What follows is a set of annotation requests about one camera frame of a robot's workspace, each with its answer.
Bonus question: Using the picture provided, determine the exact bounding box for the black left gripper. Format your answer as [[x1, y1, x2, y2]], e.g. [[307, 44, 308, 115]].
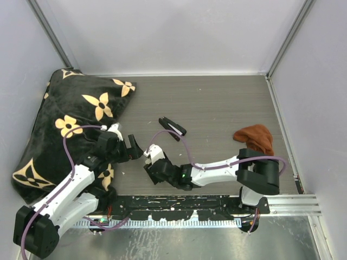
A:
[[107, 134, 143, 164]]

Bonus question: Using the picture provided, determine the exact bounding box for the black stapler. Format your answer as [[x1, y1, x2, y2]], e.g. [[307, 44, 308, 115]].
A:
[[158, 116, 187, 141]]

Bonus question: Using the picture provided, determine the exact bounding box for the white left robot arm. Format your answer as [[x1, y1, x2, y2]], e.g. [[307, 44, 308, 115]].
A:
[[13, 123, 143, 259]]

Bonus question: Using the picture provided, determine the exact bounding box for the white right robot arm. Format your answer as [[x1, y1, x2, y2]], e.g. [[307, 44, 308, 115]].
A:
[[144, 144, 280, 213]]

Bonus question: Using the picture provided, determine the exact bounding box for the black floral cushion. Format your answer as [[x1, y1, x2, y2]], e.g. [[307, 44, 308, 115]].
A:
[[11, 68, 137, 204]]

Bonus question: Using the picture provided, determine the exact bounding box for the orange brown cloth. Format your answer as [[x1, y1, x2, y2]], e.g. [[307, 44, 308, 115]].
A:
[[233, 124, 274, 156]]

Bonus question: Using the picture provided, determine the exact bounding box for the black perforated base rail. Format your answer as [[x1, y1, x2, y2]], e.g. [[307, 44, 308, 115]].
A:
[[90, 195, 255, 221]]

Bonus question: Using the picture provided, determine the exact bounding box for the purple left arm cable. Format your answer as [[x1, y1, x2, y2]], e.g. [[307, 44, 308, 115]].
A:
[[20, 126, 117, 260]]

